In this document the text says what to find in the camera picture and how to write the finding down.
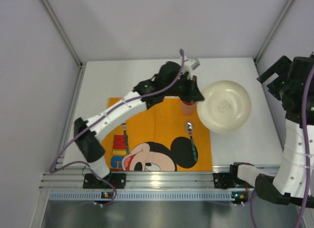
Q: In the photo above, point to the green handled fork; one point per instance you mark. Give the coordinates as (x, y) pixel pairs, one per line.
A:
(124, 127)

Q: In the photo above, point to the slotted grey cable duct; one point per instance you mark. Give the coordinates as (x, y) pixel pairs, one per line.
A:
(232, 196)

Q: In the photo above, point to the orange Mickey Mouse placemat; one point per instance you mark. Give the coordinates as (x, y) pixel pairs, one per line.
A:
(158, 141)

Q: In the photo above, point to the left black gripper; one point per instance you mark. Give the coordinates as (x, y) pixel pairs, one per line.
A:
(193, 91)

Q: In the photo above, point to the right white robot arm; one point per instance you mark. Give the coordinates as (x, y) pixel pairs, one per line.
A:
(291, 184)

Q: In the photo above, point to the green handled spoon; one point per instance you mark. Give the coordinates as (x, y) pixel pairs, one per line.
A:
(189, 129)

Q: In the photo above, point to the cream white plate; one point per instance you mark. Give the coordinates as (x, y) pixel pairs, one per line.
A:
(226, 108)

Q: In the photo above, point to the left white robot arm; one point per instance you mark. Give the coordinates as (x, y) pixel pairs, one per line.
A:
(88, 134)

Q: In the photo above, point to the aluminium mounting rail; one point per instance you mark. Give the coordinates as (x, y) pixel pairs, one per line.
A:
(71, 178)

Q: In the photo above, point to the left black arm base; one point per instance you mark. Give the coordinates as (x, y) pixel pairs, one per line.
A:
(117, 180)

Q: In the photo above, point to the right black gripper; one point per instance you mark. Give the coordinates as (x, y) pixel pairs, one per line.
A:
(274, 72)

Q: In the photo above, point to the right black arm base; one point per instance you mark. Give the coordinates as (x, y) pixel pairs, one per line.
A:
(227, 181)

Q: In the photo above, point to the pink plastic cup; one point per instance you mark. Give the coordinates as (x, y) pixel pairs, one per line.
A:
(187, 108)

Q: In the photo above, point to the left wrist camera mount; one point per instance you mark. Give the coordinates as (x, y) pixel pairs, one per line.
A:
(189, 65)

